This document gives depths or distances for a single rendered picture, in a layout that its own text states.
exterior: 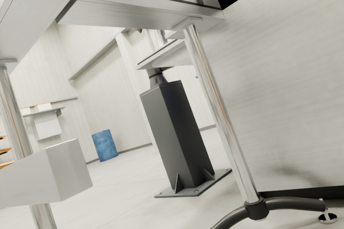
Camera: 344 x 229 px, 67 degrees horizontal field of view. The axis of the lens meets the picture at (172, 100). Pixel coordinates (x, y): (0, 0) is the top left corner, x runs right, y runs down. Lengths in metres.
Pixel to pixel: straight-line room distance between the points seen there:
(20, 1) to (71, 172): 0.37
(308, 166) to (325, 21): 0.53
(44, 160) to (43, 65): 10.67
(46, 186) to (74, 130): 10.18
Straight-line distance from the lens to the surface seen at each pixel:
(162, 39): 2.05
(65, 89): 11.17
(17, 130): 0.86
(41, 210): 0.86
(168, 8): 0.86
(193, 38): 0.99
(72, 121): 10.88
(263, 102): 1.12
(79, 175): 0.65
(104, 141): 8.77
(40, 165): 0.67
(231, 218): 1.04
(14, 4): 0.64
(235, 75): 1.15
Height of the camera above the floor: 0.51
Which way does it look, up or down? 4 degrees up
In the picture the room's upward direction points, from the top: 20 degrees counter-clockwise
